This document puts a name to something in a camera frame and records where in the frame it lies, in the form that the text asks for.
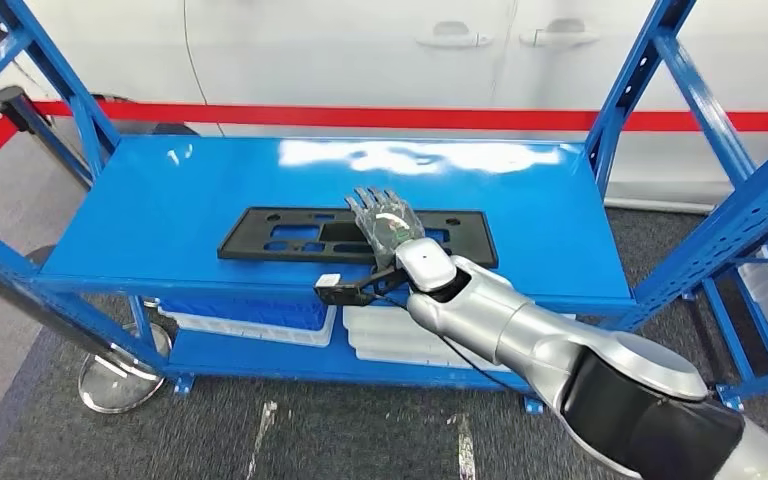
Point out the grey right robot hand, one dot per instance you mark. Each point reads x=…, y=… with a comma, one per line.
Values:
x=387, y=228

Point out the black plastic frame part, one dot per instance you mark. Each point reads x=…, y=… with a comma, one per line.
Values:
x=245, y=245

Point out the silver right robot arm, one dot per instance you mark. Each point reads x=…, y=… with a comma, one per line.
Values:
x=543, y=338

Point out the blue metal shelf rack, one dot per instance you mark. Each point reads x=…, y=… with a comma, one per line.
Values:
x=178, y=199
x=735, y=358

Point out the clear floor tape strip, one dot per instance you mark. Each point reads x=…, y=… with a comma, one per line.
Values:
x=465, y=450
x=261, y=437

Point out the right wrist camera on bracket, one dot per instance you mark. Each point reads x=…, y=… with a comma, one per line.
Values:
x=338, y=291

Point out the chrome stanchion post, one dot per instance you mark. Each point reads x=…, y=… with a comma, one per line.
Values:
x=46, y=136
x=126, y=378

